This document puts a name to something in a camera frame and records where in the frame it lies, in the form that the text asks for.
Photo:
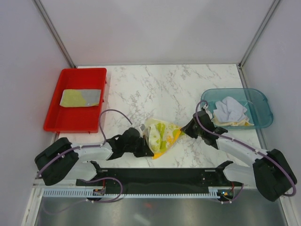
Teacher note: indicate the white cable duct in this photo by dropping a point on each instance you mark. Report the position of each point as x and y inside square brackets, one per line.
[208, 193]

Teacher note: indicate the cream towel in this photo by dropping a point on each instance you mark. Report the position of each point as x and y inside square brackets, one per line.
[243, 123]

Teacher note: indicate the aluminium frame post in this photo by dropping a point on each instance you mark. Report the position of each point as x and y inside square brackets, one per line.
[268, 16]
[49, 24]

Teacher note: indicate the blue transparent plastic tub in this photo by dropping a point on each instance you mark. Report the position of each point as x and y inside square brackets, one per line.
[256, 103]

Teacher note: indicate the grey frog towel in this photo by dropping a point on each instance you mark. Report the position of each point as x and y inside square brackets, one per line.
[72, 98]

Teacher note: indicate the yellow patterned towel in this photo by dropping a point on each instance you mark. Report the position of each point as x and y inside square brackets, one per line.
[160, 136]

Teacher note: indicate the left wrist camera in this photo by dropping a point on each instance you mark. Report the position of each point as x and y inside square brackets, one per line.
[142, 128]

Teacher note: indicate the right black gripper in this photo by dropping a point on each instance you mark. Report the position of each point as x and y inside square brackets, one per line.
[187, 129]

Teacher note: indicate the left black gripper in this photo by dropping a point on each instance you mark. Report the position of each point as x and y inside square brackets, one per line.
[145, 150]

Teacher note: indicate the red plastic bin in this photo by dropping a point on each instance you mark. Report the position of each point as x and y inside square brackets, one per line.
[61, 119]

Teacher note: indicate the left aluminium frame post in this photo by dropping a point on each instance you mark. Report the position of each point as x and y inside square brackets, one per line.
[49, 24]

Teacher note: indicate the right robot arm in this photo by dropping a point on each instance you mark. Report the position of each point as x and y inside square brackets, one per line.
[268, 171]

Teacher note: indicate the right aluminium frame post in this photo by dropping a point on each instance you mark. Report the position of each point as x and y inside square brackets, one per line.
[268, 16]

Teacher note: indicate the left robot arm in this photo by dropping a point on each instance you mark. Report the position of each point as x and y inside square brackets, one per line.
[58, 160]

